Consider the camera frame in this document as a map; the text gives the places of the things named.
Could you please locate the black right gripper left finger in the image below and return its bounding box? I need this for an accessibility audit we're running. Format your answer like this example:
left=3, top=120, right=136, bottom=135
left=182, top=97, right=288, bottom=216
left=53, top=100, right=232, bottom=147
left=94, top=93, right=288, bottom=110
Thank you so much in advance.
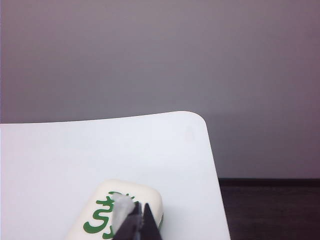
left=110, top=193, right=143, bottom=240

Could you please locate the white foam mahjong tile green print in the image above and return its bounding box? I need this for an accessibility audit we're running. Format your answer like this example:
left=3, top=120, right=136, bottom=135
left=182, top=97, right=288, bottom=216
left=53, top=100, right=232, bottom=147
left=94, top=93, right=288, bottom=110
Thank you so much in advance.
left=63, top=177, right=165, bottom=240

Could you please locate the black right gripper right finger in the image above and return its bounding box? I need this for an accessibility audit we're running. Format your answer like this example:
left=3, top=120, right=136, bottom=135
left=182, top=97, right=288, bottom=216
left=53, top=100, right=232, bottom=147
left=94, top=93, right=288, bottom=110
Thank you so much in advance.
left=139, top=202, right=164, bottom=240

